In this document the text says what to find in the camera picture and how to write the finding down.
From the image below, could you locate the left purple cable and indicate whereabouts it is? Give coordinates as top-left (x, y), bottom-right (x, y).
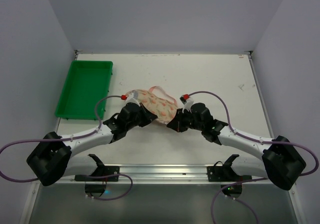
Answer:
top-left (0, 93), bottom-right (126, 184)

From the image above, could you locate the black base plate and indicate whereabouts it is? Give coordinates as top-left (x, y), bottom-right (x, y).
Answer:
top-left (206, 166), bottom-right (252, 182)
top-left (74, 165), bottom-right (120, 182)

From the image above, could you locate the floral laundry bag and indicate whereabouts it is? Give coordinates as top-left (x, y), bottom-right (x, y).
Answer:
top-left (122, 86), bottom-right (179, 125)

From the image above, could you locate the green plastic tray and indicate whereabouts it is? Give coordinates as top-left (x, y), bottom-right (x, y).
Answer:
top-left (55, 60), bottom-right (113, 121)

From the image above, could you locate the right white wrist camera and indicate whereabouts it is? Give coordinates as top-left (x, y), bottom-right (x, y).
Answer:
top-left (179, 94), bottom-right (194, 113)

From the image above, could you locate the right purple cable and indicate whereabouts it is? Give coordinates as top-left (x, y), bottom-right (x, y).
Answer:
top-left (182, 90), bottom-right (320, 224)

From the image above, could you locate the purple cable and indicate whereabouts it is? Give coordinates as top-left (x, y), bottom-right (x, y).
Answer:
top-left (182, 90), bottom-right (320, 224)
top-left (0, 93), bottom-right (126, 184)

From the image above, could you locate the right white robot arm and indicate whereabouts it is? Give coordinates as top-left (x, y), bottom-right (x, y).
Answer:
top-left (166, 103), bottom-right (306, 191)

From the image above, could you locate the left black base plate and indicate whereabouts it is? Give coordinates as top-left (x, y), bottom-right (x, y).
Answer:
top-left (74, 165), bottom-right (120, 182)

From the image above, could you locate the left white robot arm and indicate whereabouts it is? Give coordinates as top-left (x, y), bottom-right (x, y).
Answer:
top-left (26, 102), bottom-right (157, 186)

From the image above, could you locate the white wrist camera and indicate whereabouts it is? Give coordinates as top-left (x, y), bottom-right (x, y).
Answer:
top-left (179, 94), bottom-right (194, 113)
top-left (125, 91), bottom-right (140, 106)

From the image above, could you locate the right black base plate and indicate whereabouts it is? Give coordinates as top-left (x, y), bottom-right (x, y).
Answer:
top-left (206, 166), bottom-right (252, 182)

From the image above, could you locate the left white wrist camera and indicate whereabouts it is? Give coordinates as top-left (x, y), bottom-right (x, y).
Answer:
top-left (125, 91), bottom-right (140, 106)

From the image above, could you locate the aluminium mounting rail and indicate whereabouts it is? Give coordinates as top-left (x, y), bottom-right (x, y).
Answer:
top-left (31, 162), bottom-right (296, 185)

